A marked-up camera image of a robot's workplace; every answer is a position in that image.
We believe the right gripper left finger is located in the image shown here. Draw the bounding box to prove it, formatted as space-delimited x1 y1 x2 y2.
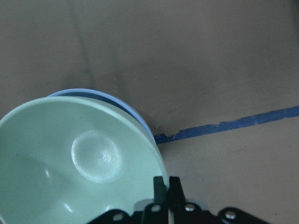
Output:
133 176 169 224

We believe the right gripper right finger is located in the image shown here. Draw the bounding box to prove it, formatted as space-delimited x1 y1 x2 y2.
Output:
168 176 213 224

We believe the green bowl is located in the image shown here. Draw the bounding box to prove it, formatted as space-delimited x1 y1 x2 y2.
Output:
0 97 168 224

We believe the blue bowl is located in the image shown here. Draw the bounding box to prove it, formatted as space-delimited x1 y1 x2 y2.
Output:
48 88 156 143

